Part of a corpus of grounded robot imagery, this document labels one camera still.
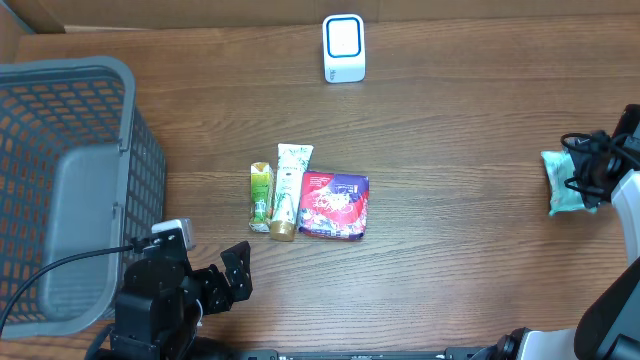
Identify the teal wipes packet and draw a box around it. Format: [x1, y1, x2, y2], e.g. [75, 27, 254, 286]
[541, 151, 597, 216]

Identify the green yellow sachet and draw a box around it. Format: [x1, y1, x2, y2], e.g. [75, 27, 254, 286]
[249, 162, 275, 233]

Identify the red purple pad package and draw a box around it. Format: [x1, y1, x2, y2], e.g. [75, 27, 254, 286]
[297, 171, 369, 240]

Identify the white shampoo tube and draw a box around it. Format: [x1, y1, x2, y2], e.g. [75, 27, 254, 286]
[270, 143, 314, 242]

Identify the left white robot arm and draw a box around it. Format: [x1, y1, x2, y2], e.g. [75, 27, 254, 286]
[85, 230, 253, 360]

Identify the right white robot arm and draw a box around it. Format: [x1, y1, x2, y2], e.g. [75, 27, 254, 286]
[465, 104, 639, 359]

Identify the white barcode scanner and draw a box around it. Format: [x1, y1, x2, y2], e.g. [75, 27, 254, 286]
[322, 14, 366, 84]

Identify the grey plastic basket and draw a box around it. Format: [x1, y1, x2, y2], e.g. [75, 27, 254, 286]
[1, 56, 166, 339]

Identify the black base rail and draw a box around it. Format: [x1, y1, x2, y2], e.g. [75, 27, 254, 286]
[234, 346, 496, 360]

